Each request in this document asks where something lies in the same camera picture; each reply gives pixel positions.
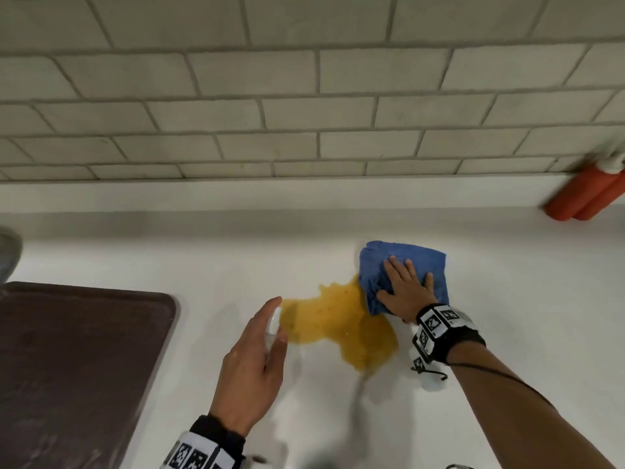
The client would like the person's right hand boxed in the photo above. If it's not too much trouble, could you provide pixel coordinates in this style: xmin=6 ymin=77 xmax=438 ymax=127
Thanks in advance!
xmin=376 ymin=256 xmax=436 ymax=324

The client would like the person's left hand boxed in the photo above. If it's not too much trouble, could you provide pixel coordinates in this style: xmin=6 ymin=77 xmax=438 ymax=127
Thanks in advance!
xmin=208 ymin=296 xmax=290 ymax=438

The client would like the blue cloth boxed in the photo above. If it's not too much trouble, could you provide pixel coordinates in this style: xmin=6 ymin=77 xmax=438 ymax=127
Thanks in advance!
xmin=359 ymin=240 xmax=449 ymax=318

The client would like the small clear spray bottle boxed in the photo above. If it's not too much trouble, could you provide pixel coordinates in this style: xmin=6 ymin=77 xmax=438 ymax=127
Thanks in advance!
xmin=263 ymin=307 xmax=285 ymax=362

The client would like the yellow sauce spill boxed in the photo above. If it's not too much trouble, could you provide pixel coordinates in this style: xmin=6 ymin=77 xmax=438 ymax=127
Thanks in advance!
xmin=279 ymin=273 xmax=400 ymax=377

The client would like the red squeeze bottle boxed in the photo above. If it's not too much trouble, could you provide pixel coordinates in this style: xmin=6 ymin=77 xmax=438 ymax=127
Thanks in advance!
xmin=543 ymin=158 xmax=621 ymax=223
xmin=574 ymin=168 xmax=625 ymax=221

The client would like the person's right forearm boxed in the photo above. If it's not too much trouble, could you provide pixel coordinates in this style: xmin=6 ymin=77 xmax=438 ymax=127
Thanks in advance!
xmin=447 ymin=339 xmax=616 ymax=469

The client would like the white countertop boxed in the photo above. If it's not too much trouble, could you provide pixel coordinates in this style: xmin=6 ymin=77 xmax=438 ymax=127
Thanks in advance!
xmin=0 ymin=173 xmax=625 ymax=469

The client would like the black right wrist band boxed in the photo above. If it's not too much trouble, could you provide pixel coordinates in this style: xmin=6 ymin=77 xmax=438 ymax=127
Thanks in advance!
xmin=411 ymin=304 xmax=487 ymax=365

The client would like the black wrist band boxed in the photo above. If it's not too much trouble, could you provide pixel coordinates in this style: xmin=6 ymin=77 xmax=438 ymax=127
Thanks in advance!
xmin=161 ymin=414 xmax=247 ymax=469
xmin=411 ymin=304 xmax=487 ymax=365

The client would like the black left wrist band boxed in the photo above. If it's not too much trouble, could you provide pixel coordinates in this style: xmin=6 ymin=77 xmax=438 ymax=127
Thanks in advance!
xmin=161 ymin=414 xmax=247 ymax=469

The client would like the brown plastic tray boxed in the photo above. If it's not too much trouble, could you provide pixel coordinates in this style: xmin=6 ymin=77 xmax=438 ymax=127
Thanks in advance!
xmin=0 ymin=281 xmax=180 ymax=469

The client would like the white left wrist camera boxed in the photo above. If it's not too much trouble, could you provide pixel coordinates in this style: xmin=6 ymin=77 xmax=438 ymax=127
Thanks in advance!
xmin=243 ymin=442 xmax=289 ymax=469

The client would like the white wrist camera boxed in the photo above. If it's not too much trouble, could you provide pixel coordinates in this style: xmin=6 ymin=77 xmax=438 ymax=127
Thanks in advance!
xmin=408 ymin=351 xmax=450 ymax=392
xmin=243 ymin=442 xmax=289 ymax=469

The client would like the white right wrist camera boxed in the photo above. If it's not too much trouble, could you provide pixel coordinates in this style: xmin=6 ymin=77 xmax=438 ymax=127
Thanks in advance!
xmin=408 ymin=351 xmax=450 ymax=392

